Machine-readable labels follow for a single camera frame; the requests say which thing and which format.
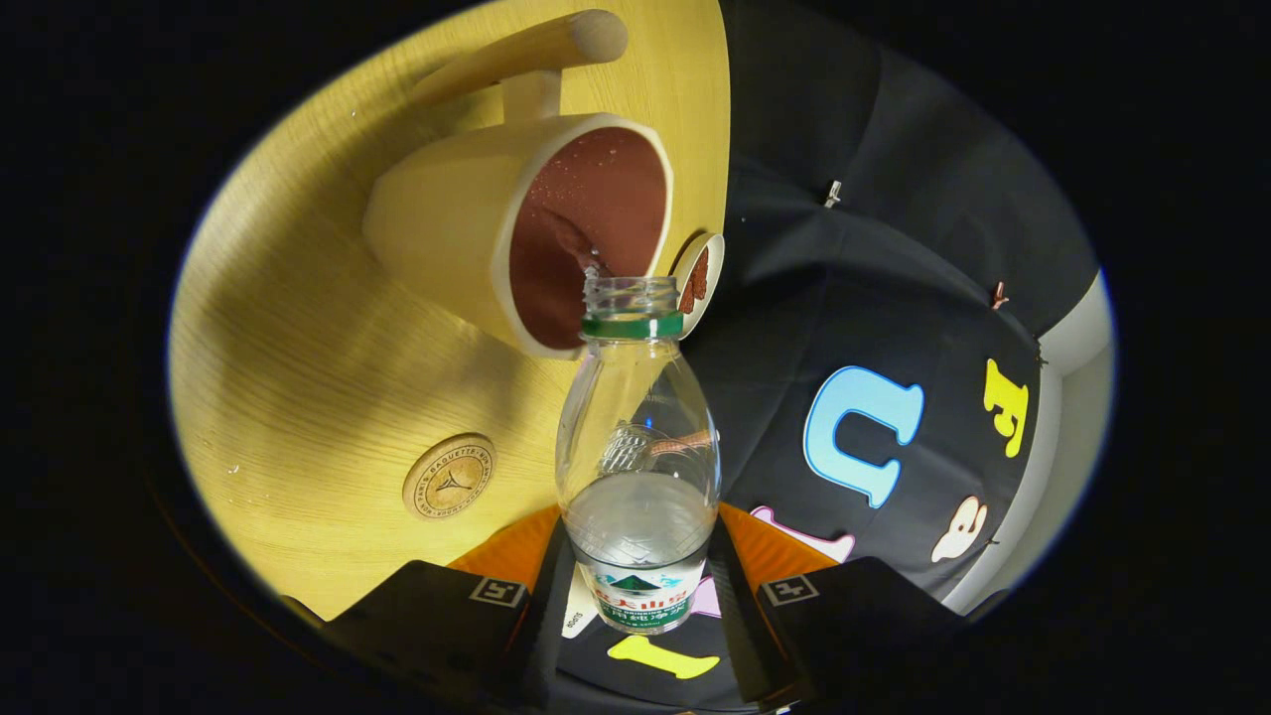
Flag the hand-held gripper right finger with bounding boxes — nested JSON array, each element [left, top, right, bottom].
[[707, 501, 964, 711]]

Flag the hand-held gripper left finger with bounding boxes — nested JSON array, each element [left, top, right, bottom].
[[323, 504, 577, 711]]

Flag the round wooden coaster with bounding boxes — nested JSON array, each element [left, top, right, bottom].
[[402, 433, 497, 521]]

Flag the clear plastic bottle green collar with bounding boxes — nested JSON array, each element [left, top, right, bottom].
[[554, 275, 723, 637]]

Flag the beige cup with wooden handle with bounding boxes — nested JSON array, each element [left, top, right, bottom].
[[362, 8, 676, 360]]

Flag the red white striped straw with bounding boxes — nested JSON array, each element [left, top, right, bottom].
[[645, 430, 714, 458]]

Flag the brown sausage piece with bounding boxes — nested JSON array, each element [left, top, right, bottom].
[[678, 248, 710, 316]]

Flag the wooden table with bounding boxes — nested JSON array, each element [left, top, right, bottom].
[[167, 0, 733, 622]]

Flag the white round plate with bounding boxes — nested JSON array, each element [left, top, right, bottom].
[[670, 231, 726, 341]]

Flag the black backdrop cloth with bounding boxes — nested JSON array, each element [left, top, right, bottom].
[[556, 0, 1103, 711]]

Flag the wire mesh holder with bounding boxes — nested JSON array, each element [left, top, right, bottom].
[[601, 425, 656, 473]]

